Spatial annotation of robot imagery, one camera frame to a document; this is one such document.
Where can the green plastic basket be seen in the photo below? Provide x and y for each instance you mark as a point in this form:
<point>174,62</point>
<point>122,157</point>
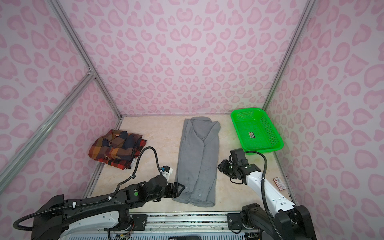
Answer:
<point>255,131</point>

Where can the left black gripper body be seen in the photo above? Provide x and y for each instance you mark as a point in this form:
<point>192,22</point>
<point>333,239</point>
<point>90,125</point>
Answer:
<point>168,192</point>

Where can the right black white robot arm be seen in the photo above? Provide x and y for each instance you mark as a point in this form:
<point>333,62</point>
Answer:
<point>277,217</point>

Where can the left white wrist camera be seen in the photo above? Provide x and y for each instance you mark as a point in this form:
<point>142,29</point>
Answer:
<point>166,172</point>

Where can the left corner aluminium post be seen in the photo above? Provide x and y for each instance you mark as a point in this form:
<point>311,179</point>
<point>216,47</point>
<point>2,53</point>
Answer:
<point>64,20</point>

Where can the folded plaid flannel shirt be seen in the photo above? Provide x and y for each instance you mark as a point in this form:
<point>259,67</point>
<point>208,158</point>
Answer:
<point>118,149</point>

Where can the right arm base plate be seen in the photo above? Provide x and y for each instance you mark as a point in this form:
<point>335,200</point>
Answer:
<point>247,221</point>

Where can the corner aluminium post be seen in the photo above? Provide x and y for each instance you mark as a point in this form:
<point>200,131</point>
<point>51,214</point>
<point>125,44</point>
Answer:
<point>64,20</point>
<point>308,11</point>

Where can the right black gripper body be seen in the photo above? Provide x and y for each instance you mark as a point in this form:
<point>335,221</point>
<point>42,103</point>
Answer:
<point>229,169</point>

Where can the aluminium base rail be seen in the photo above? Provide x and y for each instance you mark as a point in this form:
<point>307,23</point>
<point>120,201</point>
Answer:
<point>171,224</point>

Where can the grey long sleeve shirt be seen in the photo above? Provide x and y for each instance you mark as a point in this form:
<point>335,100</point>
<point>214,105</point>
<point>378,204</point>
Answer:
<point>197,162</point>

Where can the red white label card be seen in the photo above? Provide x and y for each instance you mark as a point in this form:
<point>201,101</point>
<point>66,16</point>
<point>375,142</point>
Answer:
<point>279,183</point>

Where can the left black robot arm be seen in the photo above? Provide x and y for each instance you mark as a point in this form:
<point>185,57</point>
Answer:
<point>58,214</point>

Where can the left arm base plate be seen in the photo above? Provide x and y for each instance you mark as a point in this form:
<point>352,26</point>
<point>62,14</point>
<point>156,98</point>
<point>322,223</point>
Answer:
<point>138,222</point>

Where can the diagonal aluminium frame bar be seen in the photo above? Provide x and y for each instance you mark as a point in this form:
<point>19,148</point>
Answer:
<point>19,160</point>

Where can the right corner aluminium post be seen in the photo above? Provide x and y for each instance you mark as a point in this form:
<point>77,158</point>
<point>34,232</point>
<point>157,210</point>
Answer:
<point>308,11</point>

